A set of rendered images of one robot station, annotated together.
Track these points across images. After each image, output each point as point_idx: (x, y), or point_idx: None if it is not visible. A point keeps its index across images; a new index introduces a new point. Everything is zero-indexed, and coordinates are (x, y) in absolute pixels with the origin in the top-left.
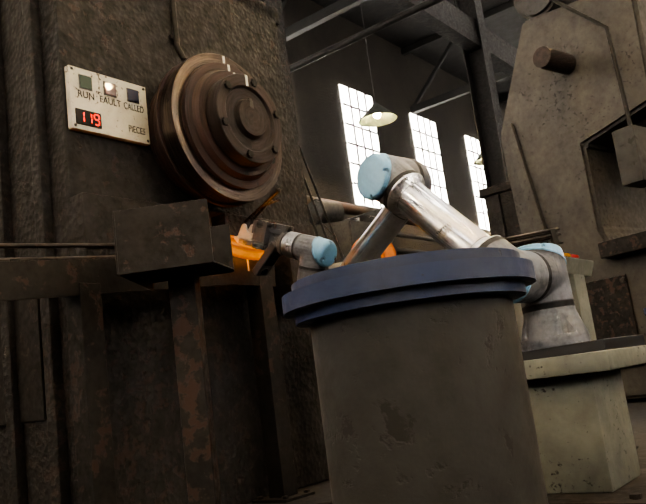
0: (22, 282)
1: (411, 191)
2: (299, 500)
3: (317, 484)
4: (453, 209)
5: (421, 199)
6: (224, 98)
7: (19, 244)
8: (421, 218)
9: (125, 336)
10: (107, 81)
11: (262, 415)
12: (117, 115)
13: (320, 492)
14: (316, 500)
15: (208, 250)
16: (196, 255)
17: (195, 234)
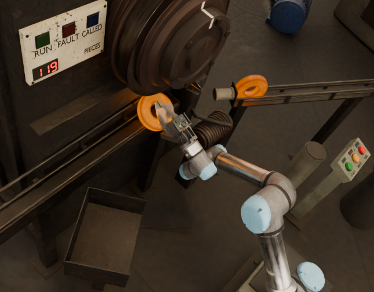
0: None
1: (268, 242)
2: (149, 200)
3: (164, 159)
4: (283, 262)
5: (270, 251)
6: (180, 58)
7: None
8: (263, 255)
9: None
10: (66, 22)
11: (143, 165)
12: (74, 47)
13: (161, 186)
14: (157, 209)
15: (123, 285)
16: (115, 284)
17: (117, 280)
